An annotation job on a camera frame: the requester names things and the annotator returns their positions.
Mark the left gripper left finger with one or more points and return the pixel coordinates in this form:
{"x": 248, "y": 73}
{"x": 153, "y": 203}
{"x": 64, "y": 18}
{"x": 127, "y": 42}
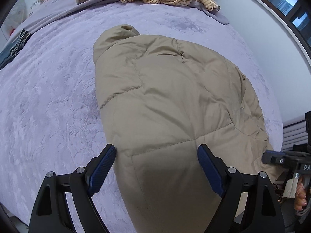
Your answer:
{"x": 51, "y": 213}

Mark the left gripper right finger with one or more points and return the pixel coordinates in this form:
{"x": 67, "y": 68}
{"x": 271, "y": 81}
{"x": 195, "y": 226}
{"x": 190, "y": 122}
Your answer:
{"x": 248, "y": 202}

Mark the folded blue jeans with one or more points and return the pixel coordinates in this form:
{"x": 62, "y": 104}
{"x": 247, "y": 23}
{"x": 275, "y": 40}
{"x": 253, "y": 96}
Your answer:
{"x": 13, "y": 49}

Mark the right hand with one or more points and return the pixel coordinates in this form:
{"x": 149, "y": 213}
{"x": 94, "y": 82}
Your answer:
{"x": 300, "y": 196}

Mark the lavender bed blanket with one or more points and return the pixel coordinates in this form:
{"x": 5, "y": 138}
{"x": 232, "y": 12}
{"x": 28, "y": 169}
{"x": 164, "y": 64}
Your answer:
{"x": 49, "y": 115}

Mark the beige puffer jacket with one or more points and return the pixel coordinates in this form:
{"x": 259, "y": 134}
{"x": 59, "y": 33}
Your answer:
{"x": 161, "y": 98}

